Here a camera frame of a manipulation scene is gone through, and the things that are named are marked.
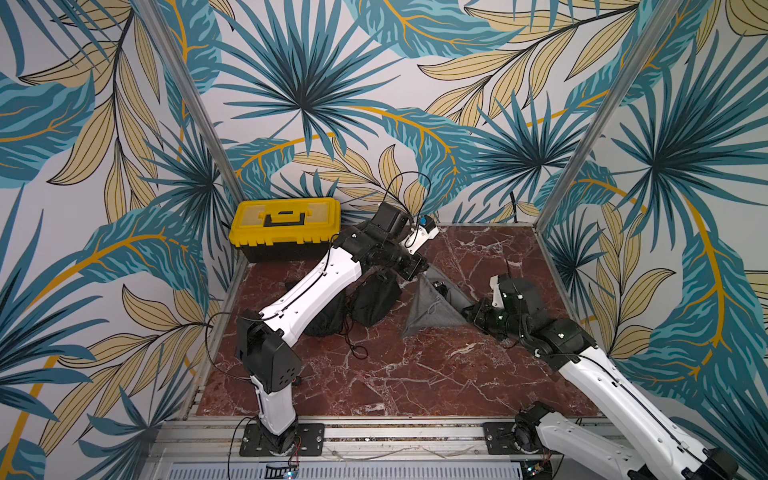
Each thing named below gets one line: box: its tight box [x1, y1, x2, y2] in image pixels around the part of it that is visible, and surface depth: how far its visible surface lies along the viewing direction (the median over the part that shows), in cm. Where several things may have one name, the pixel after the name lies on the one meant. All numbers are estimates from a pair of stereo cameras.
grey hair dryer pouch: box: [402, 265, 473, 338], surface depth 75 cm
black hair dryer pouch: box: [304, 288, 347, 337], surface depth 87 cm
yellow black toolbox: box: [230, 198, 342, 263], surface depth 100 cm
